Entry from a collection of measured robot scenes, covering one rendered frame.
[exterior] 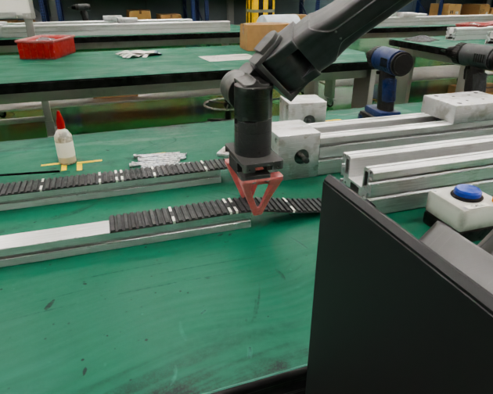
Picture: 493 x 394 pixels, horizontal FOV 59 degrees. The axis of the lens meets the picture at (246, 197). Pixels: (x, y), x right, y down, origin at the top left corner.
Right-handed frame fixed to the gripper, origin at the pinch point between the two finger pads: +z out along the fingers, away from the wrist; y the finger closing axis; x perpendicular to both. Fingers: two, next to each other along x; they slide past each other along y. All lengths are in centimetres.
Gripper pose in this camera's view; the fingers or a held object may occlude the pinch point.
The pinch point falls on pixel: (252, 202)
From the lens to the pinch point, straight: 71.7
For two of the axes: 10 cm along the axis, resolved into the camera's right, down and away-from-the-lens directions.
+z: 0.0, 9.0, 4.4
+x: -9.5, 1.4, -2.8
